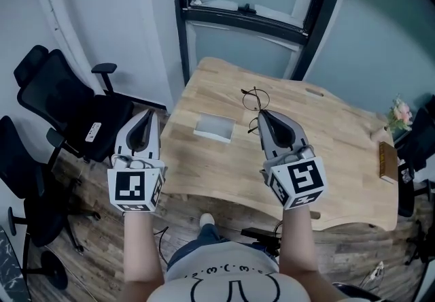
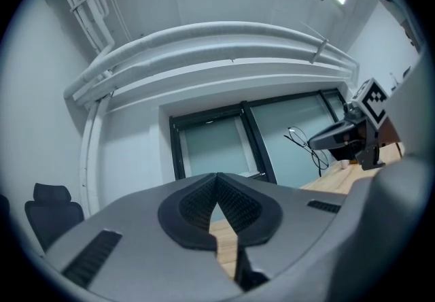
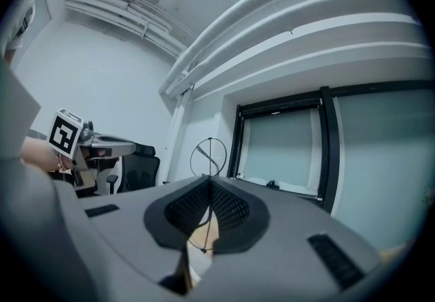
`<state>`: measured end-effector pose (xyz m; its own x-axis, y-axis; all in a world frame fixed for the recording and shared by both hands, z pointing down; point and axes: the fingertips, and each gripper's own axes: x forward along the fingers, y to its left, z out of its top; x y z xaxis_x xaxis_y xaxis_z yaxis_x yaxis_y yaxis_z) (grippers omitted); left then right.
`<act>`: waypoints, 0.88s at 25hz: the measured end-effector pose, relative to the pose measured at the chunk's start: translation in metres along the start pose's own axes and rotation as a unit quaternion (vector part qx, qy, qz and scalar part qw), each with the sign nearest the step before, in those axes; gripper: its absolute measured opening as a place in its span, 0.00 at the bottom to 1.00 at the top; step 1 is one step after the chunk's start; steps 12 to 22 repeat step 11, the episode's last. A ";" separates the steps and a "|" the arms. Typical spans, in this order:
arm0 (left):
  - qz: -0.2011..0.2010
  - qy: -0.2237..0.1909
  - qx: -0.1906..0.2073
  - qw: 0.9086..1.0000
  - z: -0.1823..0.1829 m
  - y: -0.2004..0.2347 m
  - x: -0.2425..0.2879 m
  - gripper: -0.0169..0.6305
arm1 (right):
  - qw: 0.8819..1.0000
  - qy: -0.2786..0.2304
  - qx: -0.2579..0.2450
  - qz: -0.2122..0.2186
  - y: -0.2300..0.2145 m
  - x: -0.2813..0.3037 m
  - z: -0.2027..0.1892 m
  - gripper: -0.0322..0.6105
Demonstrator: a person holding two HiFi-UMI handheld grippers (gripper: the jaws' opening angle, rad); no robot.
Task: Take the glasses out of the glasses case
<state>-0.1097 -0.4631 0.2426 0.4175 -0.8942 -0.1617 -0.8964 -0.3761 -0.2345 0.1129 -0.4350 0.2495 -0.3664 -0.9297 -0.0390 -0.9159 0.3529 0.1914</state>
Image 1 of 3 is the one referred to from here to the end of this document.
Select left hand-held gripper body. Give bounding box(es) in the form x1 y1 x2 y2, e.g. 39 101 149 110
107 148 167 214

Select brown book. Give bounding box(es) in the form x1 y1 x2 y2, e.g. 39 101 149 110
378 141 400 183

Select white remote control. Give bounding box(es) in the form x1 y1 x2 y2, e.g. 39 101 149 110
84 122 102 143

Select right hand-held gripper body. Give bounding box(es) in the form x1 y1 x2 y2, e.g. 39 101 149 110
262 145 328 211

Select black under-desk box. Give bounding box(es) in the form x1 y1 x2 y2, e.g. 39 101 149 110
240 226 283 251

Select black window frame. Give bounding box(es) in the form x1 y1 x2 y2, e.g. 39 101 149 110
171 0 351 88

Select white pointed shoe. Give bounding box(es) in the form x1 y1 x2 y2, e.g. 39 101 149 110
359 261 387 290

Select person's white printed shirt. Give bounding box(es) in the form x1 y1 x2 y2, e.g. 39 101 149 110
145 238 341 302

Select marble patterned board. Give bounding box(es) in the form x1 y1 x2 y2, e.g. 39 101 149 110
0 225 32 302

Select white glasses case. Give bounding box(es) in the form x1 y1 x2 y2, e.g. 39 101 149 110
193 112 237 143

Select person's white shoe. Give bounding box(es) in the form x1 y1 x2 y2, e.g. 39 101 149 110
199 212 216 229

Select person's blue jeans leg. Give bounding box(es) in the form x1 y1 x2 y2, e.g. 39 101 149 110
166 223 232 271

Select pink flowers in vase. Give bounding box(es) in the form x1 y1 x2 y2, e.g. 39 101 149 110
370 94 414 141

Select round wire-frame glasses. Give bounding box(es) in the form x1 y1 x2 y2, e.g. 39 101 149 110
241 86 271 135

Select person's left forearm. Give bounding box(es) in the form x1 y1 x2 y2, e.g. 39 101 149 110
122 210 167 302

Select person's right forearm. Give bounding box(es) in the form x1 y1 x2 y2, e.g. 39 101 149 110
277 207 322 282

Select black mesh office chair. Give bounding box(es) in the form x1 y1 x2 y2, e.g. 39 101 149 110
0 115 102 282
13 44 135 164

